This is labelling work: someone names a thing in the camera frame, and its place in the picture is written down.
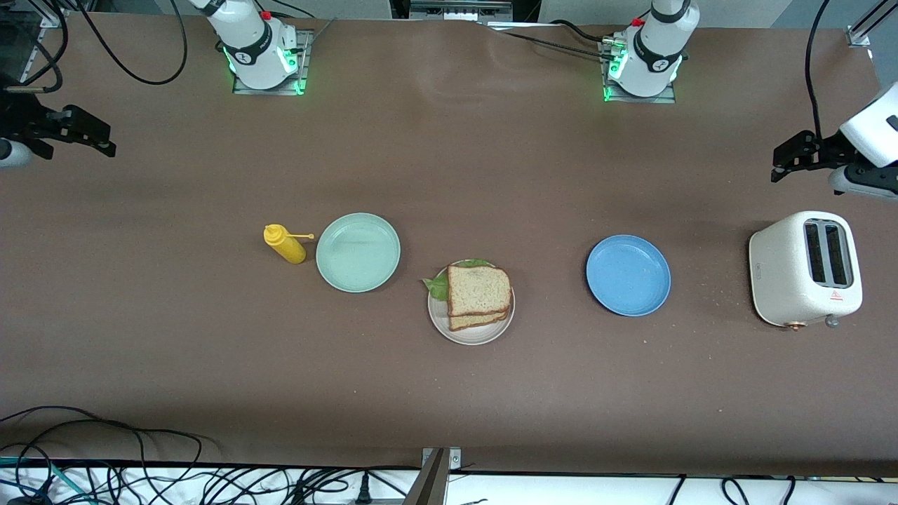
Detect yellow mustard squeeze bottle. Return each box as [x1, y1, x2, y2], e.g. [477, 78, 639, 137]
[263, 224, 315, 265]

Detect brown bread slice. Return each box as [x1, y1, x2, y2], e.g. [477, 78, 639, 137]
[448, 309, 511, 332]
[447, 264, 512, 318]

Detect green lettuce leaf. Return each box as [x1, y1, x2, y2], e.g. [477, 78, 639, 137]
[422, 259, 493, 302]

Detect blue plate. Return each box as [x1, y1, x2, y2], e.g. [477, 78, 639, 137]
[586, 234, 672, 317]

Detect mint green plate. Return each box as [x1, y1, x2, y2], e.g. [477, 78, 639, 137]
[316, 213, 401, 293]

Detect beige plate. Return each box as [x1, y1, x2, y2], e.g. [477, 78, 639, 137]
[427, 260, 516, 346]

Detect cream white toaster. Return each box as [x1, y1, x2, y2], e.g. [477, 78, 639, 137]
[749, 211, 864, 330]

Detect aluminium frame profile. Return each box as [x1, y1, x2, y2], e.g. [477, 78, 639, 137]
[845, 0, 898, 48]

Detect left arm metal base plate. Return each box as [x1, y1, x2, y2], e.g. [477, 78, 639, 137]
[600, 39, 678, 105]

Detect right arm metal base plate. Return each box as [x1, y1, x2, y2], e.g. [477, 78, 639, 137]
[232, 28, 311, 97]

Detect black braided base cable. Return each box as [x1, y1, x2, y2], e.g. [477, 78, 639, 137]
[484, 20, 619, 61]

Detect black looping cable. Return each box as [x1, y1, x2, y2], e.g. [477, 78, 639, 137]
[0, 405, 206, 486]

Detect teal cable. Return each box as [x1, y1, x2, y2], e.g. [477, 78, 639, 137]
[0, 456, 93, 505]

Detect black device with rail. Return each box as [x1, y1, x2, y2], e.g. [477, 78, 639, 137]
[389, 0, 542, 23]

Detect tangled black cables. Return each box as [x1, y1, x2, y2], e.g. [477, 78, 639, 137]
[91, 463, 422, 505]

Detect grey metal bracket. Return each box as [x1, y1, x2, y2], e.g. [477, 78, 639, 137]
[403, 447, 462, 505]

